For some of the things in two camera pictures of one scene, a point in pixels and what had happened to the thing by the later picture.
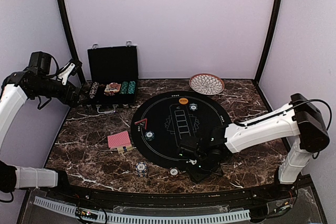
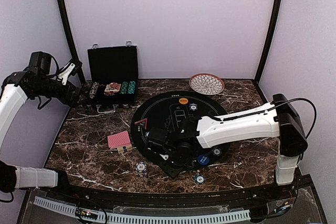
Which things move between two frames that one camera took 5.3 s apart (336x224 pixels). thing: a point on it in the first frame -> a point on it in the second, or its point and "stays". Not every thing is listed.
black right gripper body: [206, 164] -> [182, 160]
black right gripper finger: [198, 174] -> [171, 167]
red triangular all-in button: [143, 123] stays
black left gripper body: [44, 90] stays
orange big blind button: [183, 100] stays
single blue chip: [193, 106] stays
